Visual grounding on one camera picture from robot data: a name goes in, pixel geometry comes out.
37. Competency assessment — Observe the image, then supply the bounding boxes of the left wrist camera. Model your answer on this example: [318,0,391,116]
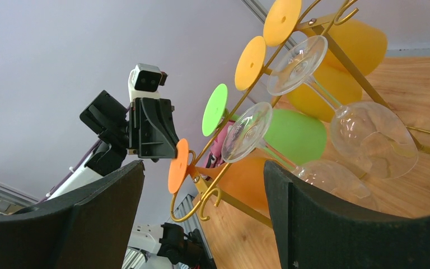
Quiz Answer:
[128,63,167,102]

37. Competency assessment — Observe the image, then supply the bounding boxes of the clear wine glass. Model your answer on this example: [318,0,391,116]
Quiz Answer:
[266,35,420,180]
[222,102,378,210]

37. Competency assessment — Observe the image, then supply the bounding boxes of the gold wine glass rack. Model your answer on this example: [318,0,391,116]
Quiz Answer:
[170,0,430,229]

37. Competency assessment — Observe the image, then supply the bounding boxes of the yellow plastic glass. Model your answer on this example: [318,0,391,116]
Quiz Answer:
[263,1,388,76]
[235,35,362,122]

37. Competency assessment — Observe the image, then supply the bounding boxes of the far yellow plastic glass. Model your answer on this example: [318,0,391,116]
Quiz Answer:
[263,1,388,76]

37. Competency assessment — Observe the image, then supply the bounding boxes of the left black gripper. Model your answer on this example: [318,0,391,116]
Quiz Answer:
[128,98,179,160]

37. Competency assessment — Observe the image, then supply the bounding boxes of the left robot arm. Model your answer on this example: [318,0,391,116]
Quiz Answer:
[47,90,216,268]

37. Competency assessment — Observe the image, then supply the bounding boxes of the orange plastic glass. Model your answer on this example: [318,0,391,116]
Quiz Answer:
[168,138,269,213]

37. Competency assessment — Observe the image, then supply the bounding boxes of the pink object beside table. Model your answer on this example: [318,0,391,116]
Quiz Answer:
[204,120,235,168]

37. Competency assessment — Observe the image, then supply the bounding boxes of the green plastic glass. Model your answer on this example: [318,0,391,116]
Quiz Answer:
[202,83,327,164]

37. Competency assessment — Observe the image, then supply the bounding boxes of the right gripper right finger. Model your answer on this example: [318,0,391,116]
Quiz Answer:
[264,161,430,268]

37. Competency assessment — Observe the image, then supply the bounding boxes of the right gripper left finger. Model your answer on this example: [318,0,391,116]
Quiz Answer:
[0,161,144,268]

